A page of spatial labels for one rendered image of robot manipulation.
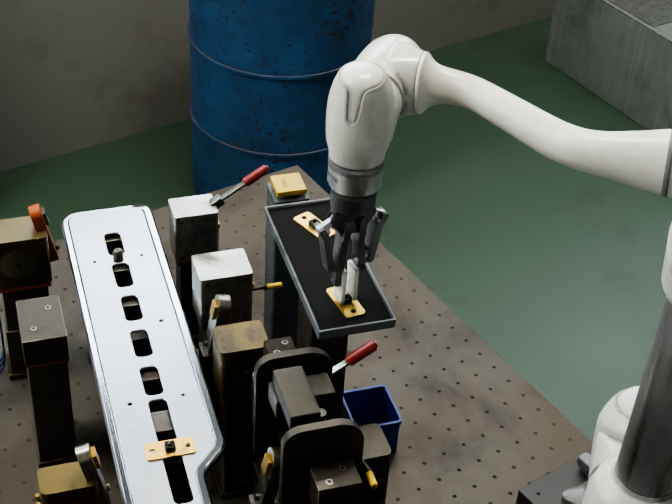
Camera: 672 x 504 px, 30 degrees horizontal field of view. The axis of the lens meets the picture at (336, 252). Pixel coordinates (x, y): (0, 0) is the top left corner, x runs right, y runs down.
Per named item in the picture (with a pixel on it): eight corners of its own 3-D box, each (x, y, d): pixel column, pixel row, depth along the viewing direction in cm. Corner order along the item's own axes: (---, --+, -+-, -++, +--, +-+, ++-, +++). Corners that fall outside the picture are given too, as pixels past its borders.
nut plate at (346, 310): (325, 290, 220) (325, 285, 219) (344, 285, 221) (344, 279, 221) (346, 319, 214) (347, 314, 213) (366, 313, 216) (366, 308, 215)
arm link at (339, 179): (318, 146, 201) (316, 177, 204) (343, 176, 194) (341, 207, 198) (368, 135, 204) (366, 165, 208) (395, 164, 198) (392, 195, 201)
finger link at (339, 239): (355, 221, 205) (347, 222, 204) (345, 275, 211) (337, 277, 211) (344, 208, 207) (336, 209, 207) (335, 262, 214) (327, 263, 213)
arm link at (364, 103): (381, 179, 194) (401, 136, 204) (389, 92, 184) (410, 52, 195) (314, 165, 196) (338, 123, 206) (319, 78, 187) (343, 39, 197)
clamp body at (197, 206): (172, 331, 279) (167, 198, 256) (224, 323, 282) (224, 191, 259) (179, 353, 273) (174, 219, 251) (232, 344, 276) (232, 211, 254)
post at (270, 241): (260, 346, 276) (264, 182, 249) (294, 341, 278) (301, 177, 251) (269, 370, 270) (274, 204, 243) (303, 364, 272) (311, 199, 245)
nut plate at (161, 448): (147, 461, 208) (146, 456, 207) (143, 445, 210) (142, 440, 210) (197, 452, 210) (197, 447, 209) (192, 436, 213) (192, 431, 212)
